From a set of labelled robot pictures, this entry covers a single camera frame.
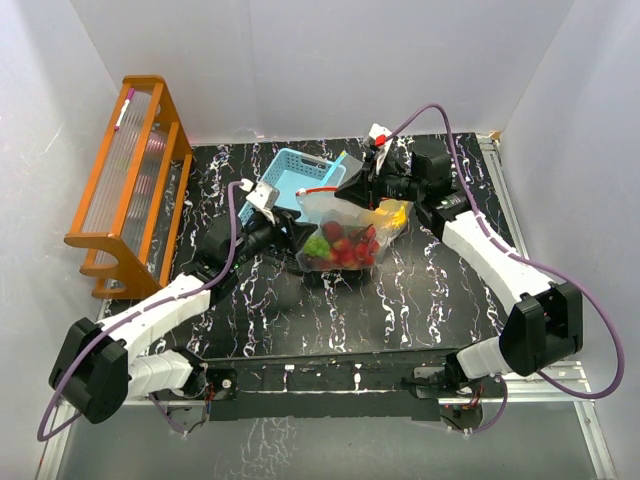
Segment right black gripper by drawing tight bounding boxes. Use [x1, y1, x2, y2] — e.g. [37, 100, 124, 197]
[334, 153, 425, 212]

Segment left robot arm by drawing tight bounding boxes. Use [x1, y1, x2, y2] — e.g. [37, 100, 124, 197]
[49, 209, 316, 424]

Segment red fake strawberries bunch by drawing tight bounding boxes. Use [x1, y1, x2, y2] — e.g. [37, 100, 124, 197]
[320, 221, 381, 270]

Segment pink white marker pen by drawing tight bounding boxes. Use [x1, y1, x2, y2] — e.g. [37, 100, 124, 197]
[114, 88, 135, 132]

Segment orange wooden rack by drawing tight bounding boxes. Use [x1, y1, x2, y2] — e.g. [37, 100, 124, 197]
[64, 75, 194, 300]

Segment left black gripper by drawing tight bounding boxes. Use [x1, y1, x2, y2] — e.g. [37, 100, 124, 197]
[228, 207, 316, 272]

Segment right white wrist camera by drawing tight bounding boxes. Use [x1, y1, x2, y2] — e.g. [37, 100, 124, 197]
[367, 123, 391, 173]

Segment aluminium frame rail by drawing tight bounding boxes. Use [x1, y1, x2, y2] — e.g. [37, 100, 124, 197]
[41, 352, 617, 479]

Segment green fake grapes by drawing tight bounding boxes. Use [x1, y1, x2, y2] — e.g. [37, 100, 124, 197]
[303, 235, 331, 259]

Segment red zip clear bag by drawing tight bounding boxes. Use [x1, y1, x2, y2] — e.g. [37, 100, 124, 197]
[296, 187, 411, 272]

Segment black base bar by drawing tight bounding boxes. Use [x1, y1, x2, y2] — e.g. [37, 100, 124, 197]
[140, 349, 506, 424]

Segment blue zip clear bag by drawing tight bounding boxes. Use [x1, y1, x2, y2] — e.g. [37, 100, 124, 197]
[333, 151, 412, 245]

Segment light blue plastic basket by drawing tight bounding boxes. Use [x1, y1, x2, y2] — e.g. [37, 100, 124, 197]
[259, 148, 347, 222]

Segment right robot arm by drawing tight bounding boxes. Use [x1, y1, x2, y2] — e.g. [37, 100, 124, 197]
[335, 140, 584, 397]

